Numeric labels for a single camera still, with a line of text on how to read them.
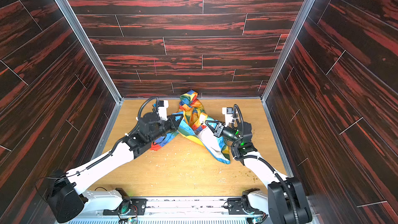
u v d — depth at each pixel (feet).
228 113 2.26
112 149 1.64
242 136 1.92
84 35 2.78
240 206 2.41
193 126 2.87
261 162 1.74
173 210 2.42
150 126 1.80
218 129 2.21
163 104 2.17
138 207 2.41
